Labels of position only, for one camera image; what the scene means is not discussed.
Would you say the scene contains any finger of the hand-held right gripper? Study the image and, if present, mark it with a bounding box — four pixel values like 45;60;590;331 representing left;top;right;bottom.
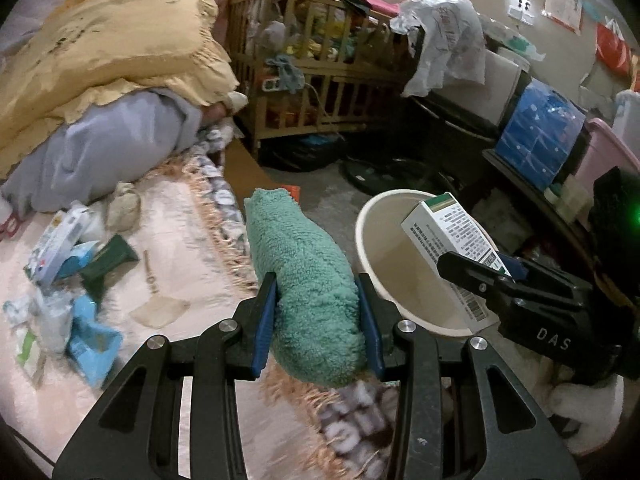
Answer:
436;250;523;312
501;254;597;302

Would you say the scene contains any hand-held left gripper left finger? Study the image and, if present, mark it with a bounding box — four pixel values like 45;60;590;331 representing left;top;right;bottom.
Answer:
51;271;278;480

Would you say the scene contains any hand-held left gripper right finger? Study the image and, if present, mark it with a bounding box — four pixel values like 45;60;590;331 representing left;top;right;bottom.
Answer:
354;272;583;480

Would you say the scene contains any white medicine box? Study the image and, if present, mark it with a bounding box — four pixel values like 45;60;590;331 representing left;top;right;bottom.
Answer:
401;192;513;335

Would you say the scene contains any green fluffy towel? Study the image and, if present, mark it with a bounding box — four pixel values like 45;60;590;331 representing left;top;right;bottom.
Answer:
243;187;368;388

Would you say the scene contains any white plastic bucket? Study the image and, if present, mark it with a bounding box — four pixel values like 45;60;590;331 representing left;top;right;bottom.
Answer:
355;189;496;338

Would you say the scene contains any dark green packet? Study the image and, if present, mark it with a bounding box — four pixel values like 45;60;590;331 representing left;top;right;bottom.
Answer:
80;234;140;306

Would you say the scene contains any blue packet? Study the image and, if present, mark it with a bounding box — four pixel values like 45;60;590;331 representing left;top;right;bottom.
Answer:
67;295;123;386

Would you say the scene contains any white green milk carton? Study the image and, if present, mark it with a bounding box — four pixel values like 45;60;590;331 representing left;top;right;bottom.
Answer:
22;205;96;291

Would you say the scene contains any dark wooden shelf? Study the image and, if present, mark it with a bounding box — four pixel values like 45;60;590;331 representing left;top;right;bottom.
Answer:
482;147;601;261

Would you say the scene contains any small wooden ear pick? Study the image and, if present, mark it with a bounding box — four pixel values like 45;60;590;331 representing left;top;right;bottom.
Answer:
142;250;157;297

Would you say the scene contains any pink fuzzy bed mat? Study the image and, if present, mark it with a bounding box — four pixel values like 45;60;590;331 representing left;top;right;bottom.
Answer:
0;180;321;480

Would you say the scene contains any black round floor object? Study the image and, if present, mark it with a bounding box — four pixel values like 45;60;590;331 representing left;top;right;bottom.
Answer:
342;157;436;196

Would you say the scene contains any pink plastic tub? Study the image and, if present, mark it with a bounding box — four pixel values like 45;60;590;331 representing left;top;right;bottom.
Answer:
570;117;640;196

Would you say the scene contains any blue plastic-wrapped package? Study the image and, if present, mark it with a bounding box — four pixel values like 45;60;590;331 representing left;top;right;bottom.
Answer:
495;77;586;191

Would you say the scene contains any dark furniture piece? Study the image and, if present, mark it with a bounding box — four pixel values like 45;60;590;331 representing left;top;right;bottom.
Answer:
410;85;501;136

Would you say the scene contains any black plastic bag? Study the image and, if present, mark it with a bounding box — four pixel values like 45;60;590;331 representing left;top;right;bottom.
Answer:
262;135;346;173

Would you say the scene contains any beige cloth toy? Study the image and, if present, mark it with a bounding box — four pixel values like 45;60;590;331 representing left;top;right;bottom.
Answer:
107;182;141;233

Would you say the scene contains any pink cloth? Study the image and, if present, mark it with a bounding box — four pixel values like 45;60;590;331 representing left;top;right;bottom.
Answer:
202;102;236;126

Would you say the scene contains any clear plastic wrapper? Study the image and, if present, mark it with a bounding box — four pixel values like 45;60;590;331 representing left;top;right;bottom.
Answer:
2;290;71;356

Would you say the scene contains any grey-blue blanket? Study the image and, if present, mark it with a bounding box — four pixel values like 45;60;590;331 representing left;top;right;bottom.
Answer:
0;87;203;213

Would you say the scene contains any green white packet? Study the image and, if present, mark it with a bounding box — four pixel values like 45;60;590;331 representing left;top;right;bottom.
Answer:
15;330;46;386

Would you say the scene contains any red hanging bag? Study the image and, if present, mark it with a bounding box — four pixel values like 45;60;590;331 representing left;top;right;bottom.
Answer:
595;17;633;78

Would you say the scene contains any white plastic bag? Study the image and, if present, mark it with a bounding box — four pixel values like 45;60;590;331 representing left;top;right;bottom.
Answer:
390;0;488;98

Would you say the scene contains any blue cloth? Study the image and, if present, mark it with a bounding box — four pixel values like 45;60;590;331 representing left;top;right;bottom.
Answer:
265;55;303;93

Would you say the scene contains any wooden baby crib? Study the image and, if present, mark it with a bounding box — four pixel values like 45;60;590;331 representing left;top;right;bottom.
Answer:
227;0;416;161

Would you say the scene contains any pink red baby item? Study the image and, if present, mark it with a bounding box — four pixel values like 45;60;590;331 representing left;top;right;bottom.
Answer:
0;195;23;241

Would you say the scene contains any pile of colourful toys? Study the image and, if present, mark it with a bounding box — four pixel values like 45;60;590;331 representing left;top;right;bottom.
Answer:
280;2;396;61

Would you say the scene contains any yellow frilled pillow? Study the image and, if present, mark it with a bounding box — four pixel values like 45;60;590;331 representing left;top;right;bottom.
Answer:
0;0;240;181

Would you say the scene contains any wooden bed frame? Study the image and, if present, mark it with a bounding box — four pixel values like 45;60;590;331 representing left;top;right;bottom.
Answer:
222;137;266;201

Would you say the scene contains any white wall socket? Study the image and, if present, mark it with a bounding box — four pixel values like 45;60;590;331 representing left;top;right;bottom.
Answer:
507;0;536;26

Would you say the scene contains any paper wall notice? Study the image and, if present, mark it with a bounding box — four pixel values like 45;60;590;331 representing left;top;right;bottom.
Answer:
545;0;583;36

